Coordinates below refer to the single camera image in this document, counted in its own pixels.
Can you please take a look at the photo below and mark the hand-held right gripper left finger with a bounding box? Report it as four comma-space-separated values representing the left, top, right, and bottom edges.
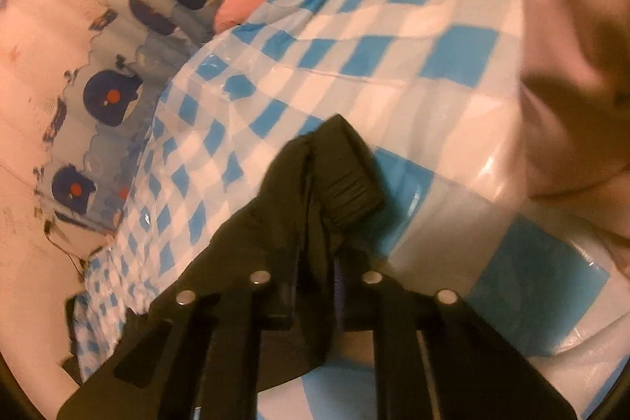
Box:
56, 269, 297, 420

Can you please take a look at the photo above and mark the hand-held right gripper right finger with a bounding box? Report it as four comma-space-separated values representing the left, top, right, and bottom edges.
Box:
343, 269, 578, 420

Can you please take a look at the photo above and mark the dark jacket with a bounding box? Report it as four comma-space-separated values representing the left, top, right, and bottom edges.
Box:
148, 114, 391, 394

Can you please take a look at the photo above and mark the whale print curtain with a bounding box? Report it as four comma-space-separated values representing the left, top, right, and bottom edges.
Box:
0, 0, 296, 384

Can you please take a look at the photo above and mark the blue white checkered bedsheet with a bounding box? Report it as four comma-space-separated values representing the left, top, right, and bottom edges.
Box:
69, 0, 630, 420

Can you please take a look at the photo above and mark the pale pink garment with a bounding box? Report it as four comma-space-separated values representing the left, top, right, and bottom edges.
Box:
509, 0, 630, 266

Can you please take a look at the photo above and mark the pink cloth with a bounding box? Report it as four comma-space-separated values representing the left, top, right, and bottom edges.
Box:
214, 0, 277, 32

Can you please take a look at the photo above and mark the black cable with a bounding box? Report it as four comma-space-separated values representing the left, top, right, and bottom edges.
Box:
42, 223, 88, 284

